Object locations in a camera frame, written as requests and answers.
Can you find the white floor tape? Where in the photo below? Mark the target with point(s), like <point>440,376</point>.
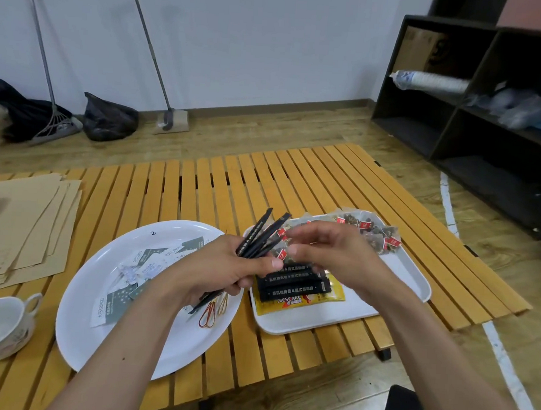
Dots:
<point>447,209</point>

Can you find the brown cardboard box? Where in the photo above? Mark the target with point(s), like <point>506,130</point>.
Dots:
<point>417,50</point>

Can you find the pink storage bin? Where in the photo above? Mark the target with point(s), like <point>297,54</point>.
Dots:
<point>538,15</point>

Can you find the person's left forearm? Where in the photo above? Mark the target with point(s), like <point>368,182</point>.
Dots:
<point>115,357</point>

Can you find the white plastic tray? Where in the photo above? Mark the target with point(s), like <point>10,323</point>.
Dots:
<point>318,320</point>

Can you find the white green sachets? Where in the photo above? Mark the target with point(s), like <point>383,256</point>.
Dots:
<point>118,300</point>

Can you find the yellow sachet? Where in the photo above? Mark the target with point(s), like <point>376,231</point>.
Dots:
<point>292,305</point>

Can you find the row of tea bags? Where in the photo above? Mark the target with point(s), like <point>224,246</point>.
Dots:
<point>369,231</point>

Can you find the black stick sachets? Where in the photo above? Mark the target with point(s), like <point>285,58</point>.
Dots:
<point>293,286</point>

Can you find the white round bowl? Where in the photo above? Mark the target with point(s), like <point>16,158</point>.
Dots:
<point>112,257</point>

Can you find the black shelf unit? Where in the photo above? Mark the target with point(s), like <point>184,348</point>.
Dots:
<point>482,179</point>

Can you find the bunch of tan rubber bands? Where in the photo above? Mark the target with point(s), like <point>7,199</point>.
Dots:
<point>211,315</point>

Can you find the person's right hand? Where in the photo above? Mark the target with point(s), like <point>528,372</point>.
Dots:
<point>345,257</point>

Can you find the black table leg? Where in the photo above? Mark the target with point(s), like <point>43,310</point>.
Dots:
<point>384,354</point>

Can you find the person's right forearm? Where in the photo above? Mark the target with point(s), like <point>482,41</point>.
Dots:
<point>448,369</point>

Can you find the sleeve of white paper cups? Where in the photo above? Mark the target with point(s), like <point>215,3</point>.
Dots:
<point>431,82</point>

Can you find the large black bag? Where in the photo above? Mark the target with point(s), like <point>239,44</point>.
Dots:
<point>24,115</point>

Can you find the pile of black coffee sticks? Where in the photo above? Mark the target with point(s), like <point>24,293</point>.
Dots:
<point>259,234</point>

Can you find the stack of brown envelopes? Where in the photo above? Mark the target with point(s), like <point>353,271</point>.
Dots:
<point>17,228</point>

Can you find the person's left hand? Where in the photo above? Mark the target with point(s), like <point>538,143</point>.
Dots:
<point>216,268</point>

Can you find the small black garbage bag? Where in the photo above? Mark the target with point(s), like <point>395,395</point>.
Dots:
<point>110,120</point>

